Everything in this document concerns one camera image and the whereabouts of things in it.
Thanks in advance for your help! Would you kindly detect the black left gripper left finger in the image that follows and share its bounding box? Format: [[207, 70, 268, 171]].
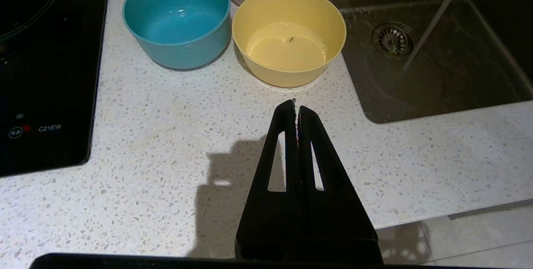
[[235, 99, 304, 259]]

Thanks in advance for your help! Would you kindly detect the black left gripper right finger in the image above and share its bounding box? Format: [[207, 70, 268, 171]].
[[298, 106, 383, 261]]

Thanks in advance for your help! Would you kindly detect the blue plastic bowl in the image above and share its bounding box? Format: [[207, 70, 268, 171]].
[[122, 0, 232, 70]]

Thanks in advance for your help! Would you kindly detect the stainless steel sink basin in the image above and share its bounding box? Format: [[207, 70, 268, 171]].
[[310, 0, 533, 125]]

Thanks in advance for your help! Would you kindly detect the yellow plastic bowl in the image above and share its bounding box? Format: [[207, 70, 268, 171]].
[[232, 0, 347, 88]]

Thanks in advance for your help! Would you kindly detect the round metal drain strainer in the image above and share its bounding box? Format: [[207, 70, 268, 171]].
[[371, 22, 419, 61]]

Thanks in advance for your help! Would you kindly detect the running water stream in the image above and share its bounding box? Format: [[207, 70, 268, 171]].
[[401, 0, 472, 72]]

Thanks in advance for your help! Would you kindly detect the black induction cooktop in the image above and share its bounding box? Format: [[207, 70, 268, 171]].
[[0, 0, 111, 177]]

